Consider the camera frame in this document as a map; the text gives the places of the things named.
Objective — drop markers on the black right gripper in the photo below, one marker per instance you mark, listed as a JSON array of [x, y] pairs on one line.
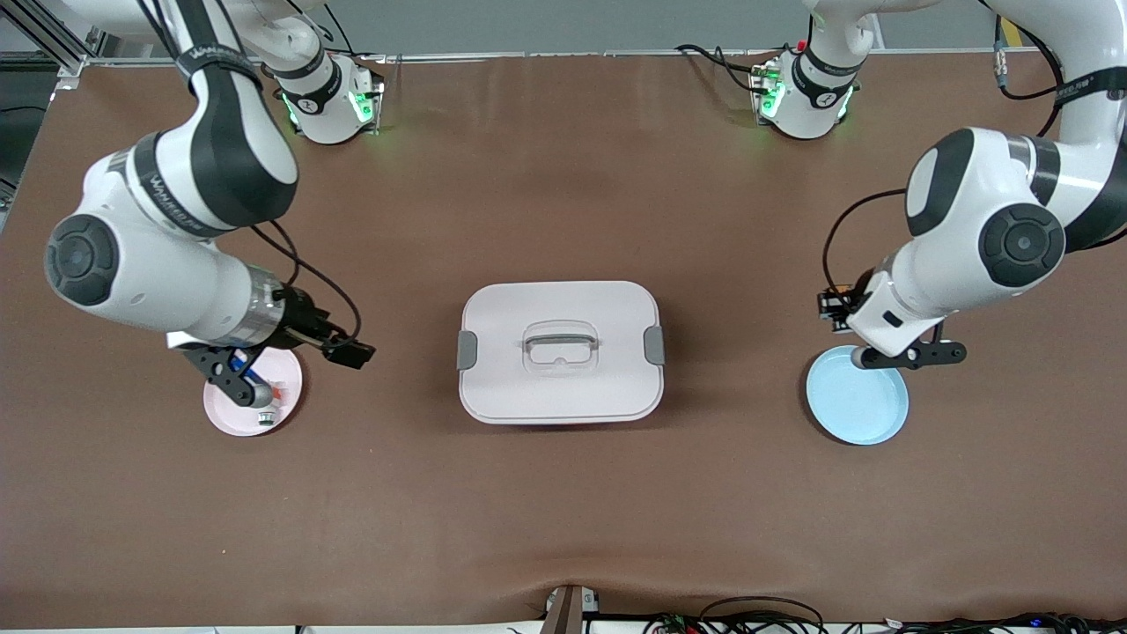
[[304, 323]]

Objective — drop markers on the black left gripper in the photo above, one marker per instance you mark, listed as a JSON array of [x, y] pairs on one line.
[[833, 307]]

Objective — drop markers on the orange push-button switch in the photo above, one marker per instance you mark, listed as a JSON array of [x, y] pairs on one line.
[[843, 288]]

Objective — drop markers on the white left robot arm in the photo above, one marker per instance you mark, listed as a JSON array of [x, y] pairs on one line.
[[986, 229]]

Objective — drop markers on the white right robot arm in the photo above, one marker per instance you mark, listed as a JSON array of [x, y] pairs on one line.
[[194, 176]]

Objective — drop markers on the white lidded storage box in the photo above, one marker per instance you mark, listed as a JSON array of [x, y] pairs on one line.
[[563, 387]]

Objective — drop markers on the light blue round plate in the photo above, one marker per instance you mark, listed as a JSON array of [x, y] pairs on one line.
[[857, 405]]

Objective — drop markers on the small white orange object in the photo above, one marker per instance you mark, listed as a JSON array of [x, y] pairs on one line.
[[271, 414]]

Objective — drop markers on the pink round plate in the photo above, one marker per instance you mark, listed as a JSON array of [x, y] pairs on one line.
[[231, 421]]

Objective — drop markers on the brown table mat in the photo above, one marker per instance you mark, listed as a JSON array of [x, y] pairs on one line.
[[563, 220]]

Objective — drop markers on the metal mount post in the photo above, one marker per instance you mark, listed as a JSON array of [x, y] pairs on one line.
[[563, 612]]

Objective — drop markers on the metal table edge rail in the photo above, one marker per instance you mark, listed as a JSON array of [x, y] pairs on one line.
[[528, 56]]

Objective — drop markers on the aluminium frame structure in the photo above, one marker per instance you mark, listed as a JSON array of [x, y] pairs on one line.
[[70, 63]]

